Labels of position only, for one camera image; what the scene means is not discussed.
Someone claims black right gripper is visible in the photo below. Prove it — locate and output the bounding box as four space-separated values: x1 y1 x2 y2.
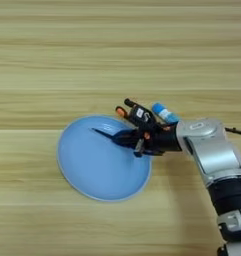
111 121 183 158

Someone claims thin black stick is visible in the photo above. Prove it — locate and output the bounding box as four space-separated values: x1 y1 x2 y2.
91 127 118 141

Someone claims round blue plate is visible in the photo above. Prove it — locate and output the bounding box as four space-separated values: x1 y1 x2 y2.
56 114 152 203

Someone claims blue glue stick tube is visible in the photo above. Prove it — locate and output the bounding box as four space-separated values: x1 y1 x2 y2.
151 102 180 125

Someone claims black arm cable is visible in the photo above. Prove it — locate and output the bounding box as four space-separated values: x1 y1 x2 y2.
224 126 241 138

